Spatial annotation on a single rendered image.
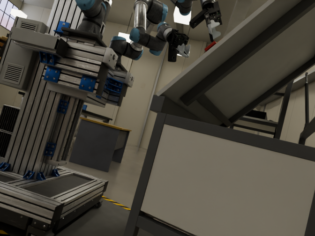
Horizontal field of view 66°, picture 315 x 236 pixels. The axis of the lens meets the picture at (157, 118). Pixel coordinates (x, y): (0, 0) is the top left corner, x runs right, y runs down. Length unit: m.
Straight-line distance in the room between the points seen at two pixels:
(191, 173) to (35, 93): 1.25
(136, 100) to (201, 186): 10.02
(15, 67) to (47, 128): 0.46
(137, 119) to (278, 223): 10.02
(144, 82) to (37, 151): 9.39
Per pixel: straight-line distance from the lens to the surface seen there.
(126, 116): 10.82
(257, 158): 0.86
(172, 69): 10.94
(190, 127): 0.90
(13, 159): 1.87
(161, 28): 1.54
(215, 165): 0.87
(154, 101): 0.98
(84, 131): 3.71
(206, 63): 1.00
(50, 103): 1.76
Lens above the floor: 0.71
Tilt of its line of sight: 4 degrees up
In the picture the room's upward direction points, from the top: 15 degrees clockwise
